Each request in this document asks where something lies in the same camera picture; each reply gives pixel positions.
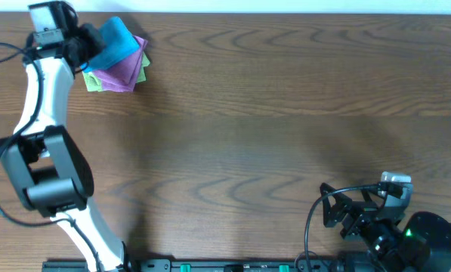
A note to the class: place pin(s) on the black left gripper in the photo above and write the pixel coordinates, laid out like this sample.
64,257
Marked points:
84,46

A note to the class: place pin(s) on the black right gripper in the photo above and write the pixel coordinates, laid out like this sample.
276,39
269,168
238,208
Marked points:
362,211

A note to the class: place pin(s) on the blue microfiber cloth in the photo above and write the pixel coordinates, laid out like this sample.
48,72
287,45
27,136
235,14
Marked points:
120,44

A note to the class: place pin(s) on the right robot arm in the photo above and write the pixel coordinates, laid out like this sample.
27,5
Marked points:
423,245

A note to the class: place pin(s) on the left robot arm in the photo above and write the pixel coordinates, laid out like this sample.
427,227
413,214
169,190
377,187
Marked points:
46,168

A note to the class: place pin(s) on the green folded cloth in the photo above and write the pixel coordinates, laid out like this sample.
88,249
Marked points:
91,83

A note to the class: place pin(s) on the purple folded cloth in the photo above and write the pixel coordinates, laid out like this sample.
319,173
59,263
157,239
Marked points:
143,43

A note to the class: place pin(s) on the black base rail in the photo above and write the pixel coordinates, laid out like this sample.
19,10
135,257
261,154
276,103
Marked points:
165,265

